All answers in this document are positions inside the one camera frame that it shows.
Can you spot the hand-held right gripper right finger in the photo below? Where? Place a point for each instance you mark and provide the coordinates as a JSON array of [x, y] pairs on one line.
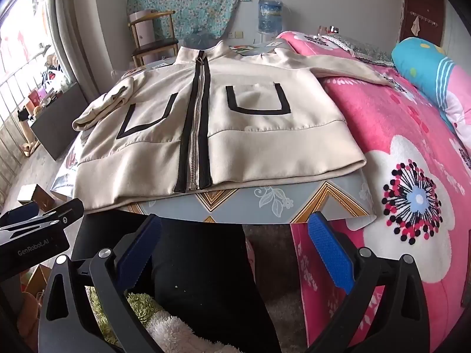
[[331, 253]]

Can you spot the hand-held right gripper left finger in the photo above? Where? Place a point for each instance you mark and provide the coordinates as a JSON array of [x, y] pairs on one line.
[[141, 241]]

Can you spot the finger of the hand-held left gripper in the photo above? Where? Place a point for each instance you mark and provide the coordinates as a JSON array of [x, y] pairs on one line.
[[55, 215], [24, 213]]

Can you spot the beige zip jacket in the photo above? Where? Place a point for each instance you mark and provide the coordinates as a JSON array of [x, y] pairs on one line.
[[257, 147]]

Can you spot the brown cardboard box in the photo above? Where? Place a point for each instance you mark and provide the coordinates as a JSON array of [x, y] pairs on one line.
[[35, 196]]

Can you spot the red paper bag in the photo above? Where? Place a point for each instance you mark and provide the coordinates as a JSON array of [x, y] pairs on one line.
[[35, 290]]

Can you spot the beige sandal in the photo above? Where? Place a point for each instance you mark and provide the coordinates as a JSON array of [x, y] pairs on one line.
[[30, 149]]

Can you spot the green fluffy cloth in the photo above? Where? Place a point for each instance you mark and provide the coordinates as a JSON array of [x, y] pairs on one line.
[[143, 307]]

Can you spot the person's black trouser legs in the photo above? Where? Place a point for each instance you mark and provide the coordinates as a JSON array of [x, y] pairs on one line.
[[206, 272]]

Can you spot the patterned grey tablecloth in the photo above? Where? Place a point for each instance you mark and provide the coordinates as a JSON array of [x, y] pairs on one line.
[[257, 206]]

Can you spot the dark low cabinet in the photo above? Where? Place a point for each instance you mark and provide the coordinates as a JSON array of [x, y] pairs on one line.
[[59, 121]]

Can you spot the metal window railing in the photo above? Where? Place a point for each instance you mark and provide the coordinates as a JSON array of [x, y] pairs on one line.
[[11, 117]]

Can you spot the red box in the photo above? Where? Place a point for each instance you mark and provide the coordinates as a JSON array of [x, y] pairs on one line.
[[35, 98]]

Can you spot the pink floral blanket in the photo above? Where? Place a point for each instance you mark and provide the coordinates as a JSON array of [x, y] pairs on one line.
[[368, 136]]

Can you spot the white plastic bag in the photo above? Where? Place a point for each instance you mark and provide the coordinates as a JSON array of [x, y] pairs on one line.
[[53, 77]]

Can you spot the grey curtain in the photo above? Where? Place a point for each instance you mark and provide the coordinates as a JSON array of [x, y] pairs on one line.
[[70, 33]]

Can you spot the wooden chair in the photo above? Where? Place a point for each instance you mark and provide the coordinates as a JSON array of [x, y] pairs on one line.
[[154, 46]]

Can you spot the grey lace cloth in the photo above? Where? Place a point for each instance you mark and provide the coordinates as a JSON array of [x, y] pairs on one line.
[[360, 49]]

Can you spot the white cylindrical bin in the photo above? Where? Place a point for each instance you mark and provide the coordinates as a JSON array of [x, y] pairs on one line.
[[141, 25]]

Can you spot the blue dotted pillow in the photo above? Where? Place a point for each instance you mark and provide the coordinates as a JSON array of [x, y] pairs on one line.
[[419, 62]]

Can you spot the small bottles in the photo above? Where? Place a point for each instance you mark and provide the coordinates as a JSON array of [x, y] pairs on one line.
[[329, 29]]

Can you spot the white water dispenser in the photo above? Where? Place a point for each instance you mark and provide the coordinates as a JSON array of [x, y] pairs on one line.
[[265, 38]]

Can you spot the blue water bottle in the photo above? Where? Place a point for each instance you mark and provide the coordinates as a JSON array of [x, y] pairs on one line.
[[270, 14]]

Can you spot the brown door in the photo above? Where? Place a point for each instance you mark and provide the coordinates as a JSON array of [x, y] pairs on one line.
[[423, 7]]

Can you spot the wall socket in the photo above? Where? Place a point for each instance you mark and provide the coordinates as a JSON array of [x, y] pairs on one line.
[[237, 35]]

